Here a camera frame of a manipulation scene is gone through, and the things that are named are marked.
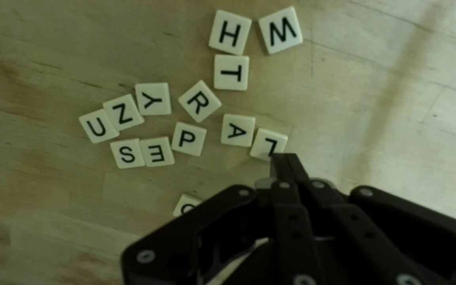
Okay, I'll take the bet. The white tile with letter M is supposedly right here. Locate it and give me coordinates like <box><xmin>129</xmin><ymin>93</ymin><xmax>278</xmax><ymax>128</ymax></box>
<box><xmin>258</xmin><ymin>6</ymin><xmax>304</xmax><ymax>55</ymax></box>

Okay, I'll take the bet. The white tile with letter U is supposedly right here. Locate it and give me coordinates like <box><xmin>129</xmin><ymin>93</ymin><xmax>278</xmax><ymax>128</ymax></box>
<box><xmin>78</xmin><ymin>109</ymin><xmax>120</xmax><ymax>144</ymax></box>

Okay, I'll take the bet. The white tile with letter T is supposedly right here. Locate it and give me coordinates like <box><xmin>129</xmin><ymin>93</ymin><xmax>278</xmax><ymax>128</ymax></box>
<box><xmin>213</xmin><ymin>54</ymin><xmax>250</xmax><ymax>91</ymax></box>

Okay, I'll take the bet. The white tile with letter P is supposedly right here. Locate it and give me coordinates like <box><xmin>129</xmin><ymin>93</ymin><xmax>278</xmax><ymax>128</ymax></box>
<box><xmin>171</xmin><ymin>122</ymin><xmax>207</xmax><ymax>157</ymax></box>

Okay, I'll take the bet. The white tile with letter A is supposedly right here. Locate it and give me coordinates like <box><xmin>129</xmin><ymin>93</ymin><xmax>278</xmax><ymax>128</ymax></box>
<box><xmin>220</xmin><ymin>114</ymin><xmax>256</xmax><ymax>148</ymax></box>

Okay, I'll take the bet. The white tile with letter L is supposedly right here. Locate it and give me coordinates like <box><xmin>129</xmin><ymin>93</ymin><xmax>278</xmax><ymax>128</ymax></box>
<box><xmin>249</xmin><ymin>127</ymin><xmax>289</xmax><ymax>162</ymax></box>

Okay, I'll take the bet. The white tile with letter R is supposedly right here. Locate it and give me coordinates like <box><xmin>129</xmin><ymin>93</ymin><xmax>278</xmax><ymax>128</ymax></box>
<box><xmin>178</xmin><ymin>80</ymin><xmax>222</xmax><ymax>123</ymax></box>

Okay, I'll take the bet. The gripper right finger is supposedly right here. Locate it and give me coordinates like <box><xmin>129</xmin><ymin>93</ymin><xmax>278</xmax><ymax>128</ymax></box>
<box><xmin>287</xmin><ymin>153</ymin><xmax>456</xmax><ymax>285</ymax></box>

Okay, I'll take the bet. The white tile with letter E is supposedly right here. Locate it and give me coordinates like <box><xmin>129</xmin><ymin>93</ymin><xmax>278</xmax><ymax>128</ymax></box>
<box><xmin>139</xmin><ymin>136</ymin><xmax>175</xmax><ymax>167</ymax></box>

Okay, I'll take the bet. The white tile with letter Z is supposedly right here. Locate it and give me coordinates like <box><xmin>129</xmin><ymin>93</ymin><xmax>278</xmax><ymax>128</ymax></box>
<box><xmin>102</xmin><ymin>93</ymin><xmax>145</xmax><ymax>131</ymax></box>

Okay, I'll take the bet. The white tile with letter S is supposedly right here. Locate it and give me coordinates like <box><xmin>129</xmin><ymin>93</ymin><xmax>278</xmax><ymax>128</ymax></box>
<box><xmin>110</xmin><ymin>138</ymin><xmax>145</xmax><ymax>169</ymax></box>

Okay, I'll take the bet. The white tile with letter Y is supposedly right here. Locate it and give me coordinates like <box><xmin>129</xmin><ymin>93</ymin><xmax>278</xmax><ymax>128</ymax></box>
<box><xmin>135</xmin><ymin>82</ymin><xmax>172</xmax><ymax>116</ymax></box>

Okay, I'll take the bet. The white tile with round letter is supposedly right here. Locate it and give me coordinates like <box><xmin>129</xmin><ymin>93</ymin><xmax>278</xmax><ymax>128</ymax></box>
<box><xmin>173</xmin><ymin>194</ymin><xmax>203</xmax><ymax>217</ymax></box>

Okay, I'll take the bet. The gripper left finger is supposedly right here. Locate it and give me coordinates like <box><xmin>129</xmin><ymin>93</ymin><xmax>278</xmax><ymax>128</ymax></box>
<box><xmin>120</xmin><ymin>153</ymin><xmax>324</xmax><ymax>285</ymax></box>

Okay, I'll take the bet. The white tile with letter H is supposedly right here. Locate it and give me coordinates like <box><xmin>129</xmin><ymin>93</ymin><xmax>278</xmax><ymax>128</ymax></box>
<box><xmin>208</xmin><ymin>9</ymin><xmax>252</xmax><ymax>56</ymax></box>

